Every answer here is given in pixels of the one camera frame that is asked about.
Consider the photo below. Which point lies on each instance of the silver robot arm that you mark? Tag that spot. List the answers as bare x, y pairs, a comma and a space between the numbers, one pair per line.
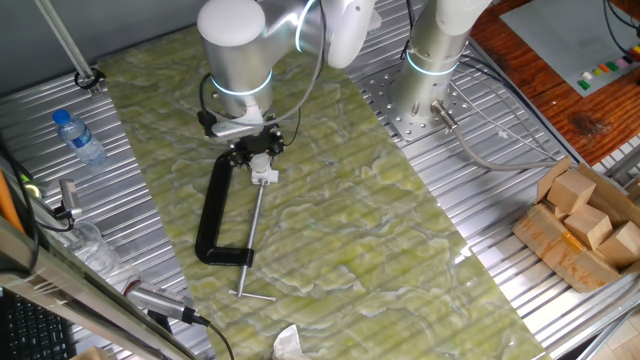
237, 55

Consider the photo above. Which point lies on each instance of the grey toy brick baseplate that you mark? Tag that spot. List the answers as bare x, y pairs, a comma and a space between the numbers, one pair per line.
560, 35

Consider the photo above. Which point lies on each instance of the black C-clamp with steel screw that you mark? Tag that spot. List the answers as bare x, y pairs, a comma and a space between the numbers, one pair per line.
215, 210

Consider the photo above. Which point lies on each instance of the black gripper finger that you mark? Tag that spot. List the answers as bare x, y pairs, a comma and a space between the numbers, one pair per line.
276, 145
241, 157

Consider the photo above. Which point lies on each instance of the green toy brick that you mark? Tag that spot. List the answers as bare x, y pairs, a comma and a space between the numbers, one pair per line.
612, 66
583, 85

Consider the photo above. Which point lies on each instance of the black keyboard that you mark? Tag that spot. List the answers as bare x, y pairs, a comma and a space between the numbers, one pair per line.
30, 335

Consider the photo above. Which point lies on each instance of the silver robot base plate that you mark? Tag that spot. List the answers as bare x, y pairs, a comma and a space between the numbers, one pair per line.
400, 125

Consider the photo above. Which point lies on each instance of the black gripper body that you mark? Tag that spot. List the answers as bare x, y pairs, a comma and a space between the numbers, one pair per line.
257, 142

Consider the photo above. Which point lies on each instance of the brown wooden table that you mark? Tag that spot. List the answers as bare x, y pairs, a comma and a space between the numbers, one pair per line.
575, 125

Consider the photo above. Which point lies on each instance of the red toy brick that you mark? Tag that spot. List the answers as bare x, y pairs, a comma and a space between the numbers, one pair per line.
636, 51

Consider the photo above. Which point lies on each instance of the silver camera module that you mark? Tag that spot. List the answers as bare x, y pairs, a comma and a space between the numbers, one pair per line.
160, 300

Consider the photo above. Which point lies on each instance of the white toy brick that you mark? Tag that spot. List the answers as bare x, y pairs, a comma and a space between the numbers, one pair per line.
586, 76

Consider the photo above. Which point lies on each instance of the green marble pattern mat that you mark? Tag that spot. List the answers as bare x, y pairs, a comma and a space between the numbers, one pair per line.
350, 225

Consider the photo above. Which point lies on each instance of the white light bulb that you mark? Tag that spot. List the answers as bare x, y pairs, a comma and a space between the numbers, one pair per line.
260, 163

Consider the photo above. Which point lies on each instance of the small cardboard box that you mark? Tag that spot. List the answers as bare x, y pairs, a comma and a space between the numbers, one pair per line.
92, 355

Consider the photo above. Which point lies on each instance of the orange toy brick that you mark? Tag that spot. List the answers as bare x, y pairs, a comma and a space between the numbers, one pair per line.
604, 68

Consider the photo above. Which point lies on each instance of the metal stand pole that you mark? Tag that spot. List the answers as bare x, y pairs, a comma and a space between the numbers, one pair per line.
62, 37

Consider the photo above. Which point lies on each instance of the grey camera on black mount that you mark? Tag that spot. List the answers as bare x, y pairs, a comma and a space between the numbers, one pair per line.
69, 195

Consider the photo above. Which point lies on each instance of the brown cardboard box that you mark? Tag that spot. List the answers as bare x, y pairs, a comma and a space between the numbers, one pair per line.
560, 250

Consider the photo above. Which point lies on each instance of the aluminium frame bar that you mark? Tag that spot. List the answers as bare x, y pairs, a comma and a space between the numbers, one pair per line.
75, 295

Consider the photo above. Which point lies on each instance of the light wooden block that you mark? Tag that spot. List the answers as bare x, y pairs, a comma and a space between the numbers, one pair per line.
559, 212
570, 192
622, 245
590, 227

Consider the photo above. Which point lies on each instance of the water bottle with blue cap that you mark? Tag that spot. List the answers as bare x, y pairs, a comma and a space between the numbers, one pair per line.
80, 140

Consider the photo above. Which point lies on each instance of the orange rod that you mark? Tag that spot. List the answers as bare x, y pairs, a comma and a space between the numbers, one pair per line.
7, 205

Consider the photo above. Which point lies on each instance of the pink toy brick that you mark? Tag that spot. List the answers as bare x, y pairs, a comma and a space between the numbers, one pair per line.
621, 63

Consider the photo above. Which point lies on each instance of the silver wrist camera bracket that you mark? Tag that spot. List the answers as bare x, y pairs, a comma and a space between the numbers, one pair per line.
230, 129

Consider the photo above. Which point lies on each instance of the white lamp socket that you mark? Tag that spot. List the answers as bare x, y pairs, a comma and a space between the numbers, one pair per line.
264, 176

